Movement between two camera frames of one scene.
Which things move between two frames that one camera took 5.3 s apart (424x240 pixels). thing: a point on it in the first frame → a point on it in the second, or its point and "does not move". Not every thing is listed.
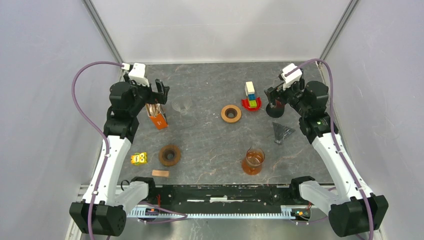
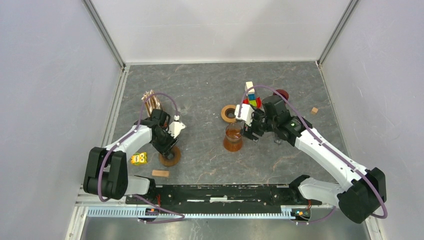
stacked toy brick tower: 249,89 does not move
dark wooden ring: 169,155 does not move
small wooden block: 160,173 does not move
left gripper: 160,97 → 166,149
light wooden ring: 233,109 does not move
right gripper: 273,93 → 247,131
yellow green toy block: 139,158 does not move
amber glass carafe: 252,163 → 233,141
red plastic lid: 245,104 does not move
